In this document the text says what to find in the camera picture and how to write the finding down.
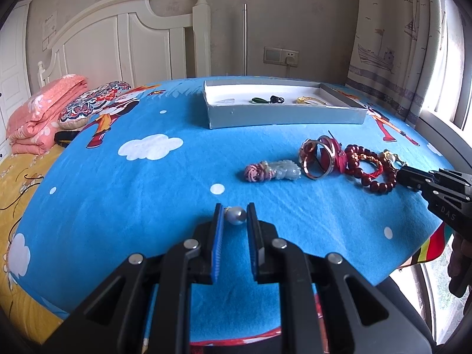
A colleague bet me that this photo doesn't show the patterned round pillow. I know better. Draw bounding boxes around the patterned round pillow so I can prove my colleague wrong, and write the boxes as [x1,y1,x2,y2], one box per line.
[58,81,132,130]

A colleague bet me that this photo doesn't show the gold chain with charm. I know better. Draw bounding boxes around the gold chain with charm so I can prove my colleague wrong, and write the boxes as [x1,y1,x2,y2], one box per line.
[381,150,407,171]

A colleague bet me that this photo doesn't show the silver metal pole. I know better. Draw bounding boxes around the silver metal pole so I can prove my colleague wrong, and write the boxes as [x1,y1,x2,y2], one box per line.
[241,4,248,80]

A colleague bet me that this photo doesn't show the white panelled door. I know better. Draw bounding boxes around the white panelled door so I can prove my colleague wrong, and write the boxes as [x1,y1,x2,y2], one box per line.
[0,0,34,160]

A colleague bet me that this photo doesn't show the paper notice on wall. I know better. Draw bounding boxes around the paper notice on wall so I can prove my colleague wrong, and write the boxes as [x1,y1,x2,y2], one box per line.
[41,8,60,40]

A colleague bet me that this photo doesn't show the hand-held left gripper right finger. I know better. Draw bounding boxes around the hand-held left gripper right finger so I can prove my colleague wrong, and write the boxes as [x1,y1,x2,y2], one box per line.
[246,202,434,354]

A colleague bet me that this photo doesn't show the dark red bead bracelet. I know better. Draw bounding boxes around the dark red bead bracelet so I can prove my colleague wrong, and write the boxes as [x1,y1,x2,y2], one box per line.
[344,144,399,192]

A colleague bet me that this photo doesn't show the black object with yellow trim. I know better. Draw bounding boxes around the black object with yellow trim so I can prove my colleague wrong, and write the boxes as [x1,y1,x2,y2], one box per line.
[54,130,80,148]

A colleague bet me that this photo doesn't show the jade pendant with pink cord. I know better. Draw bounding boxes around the jade pendant with pink cord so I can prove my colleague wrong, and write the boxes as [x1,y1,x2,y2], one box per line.
[244,159,302,183]

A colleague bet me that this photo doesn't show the rose gold bangle rings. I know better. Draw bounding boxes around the rose gold bangle rings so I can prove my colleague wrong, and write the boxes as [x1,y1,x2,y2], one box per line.
[299,138,337,181]

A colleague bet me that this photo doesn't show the grey pearl pendant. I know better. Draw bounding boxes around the grey pearl pendant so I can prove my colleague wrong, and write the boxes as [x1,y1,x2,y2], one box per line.
[225,206,247,226]

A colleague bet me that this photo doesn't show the grey wall switch panel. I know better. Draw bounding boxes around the grey wall switch panel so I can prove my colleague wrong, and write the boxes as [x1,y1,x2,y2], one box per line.
[263,46,299,66]

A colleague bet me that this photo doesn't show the white wooden headboard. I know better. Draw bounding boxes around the white wooden headboard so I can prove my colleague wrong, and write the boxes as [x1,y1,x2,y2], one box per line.
[37,0,212,90]

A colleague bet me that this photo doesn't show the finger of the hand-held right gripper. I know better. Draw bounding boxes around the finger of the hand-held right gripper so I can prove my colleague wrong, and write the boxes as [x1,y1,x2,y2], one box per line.
[400,166,448,183]
[396,172,436,193]

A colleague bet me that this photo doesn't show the red bangle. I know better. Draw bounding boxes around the red bangle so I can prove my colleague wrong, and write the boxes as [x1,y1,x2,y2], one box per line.
[317,135,349,173]

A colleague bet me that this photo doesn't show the grey box white inside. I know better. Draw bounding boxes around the grey box white inside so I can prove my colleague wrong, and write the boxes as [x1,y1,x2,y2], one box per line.
[204,79,368,130]

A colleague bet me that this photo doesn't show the grey window ledge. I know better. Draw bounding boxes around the grey window ledge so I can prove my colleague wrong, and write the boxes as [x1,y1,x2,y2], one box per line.
[413,114,472,172]

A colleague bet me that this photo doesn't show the yellow printed bedsheet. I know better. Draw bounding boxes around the yellow printed bedsheet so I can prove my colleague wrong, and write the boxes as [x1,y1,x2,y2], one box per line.
[0,143,71,344]

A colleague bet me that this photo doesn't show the ship printed curtain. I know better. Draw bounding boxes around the ship printed curtain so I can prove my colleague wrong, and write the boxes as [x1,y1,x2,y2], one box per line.
[345,0,466,127]

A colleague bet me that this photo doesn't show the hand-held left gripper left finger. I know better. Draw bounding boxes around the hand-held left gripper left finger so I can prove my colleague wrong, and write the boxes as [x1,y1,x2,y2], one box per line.
[40,203,225,354]

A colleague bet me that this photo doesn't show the folded pink floral quilt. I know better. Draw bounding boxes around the folded pink floral quilt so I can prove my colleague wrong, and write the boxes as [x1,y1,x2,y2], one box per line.
[6,74,90,155]

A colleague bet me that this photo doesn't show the person's right hand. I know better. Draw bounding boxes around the person's right hand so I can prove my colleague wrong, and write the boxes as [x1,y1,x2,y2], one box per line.
[448,235,472,284]

